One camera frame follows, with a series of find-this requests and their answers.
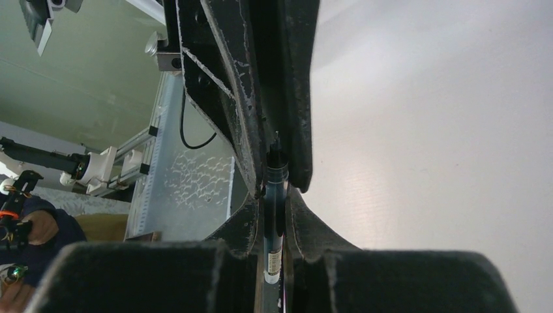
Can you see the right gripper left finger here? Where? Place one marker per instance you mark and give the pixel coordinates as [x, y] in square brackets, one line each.
[217, 274]

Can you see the aluminium frame rail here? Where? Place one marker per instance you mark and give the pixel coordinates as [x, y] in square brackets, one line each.
[183, 178]

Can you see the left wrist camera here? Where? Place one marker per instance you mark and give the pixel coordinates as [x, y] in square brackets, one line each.
[39, 16]

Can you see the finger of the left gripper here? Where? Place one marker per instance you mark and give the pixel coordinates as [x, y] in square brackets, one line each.
[220, 73]
[266, 49]

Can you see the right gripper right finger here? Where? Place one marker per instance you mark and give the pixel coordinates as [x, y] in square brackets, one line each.
[326, 273]

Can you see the black gel pen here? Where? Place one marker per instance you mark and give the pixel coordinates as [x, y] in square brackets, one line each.
[274, 202]

